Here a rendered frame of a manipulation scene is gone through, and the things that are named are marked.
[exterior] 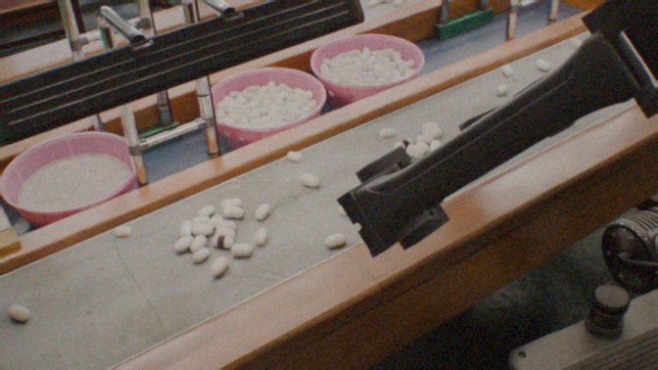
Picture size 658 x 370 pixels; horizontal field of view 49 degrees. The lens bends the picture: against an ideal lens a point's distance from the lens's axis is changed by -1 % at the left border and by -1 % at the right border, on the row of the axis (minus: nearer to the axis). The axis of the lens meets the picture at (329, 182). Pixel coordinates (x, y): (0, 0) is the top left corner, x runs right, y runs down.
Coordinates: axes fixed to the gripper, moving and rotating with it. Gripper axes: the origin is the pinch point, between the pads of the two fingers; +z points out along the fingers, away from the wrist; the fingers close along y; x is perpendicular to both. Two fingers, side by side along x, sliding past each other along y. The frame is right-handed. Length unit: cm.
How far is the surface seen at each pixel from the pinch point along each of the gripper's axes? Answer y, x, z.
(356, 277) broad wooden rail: 32.8, 12.3, -6.2
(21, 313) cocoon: 79, -3, 13
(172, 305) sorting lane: 58, 5, 6
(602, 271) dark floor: -73, 57, 60
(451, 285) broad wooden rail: 15.5, 21.6, -2.8
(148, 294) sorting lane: 60, 2, 10
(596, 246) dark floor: -81, 51, 67
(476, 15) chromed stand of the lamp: -58, -28, 50
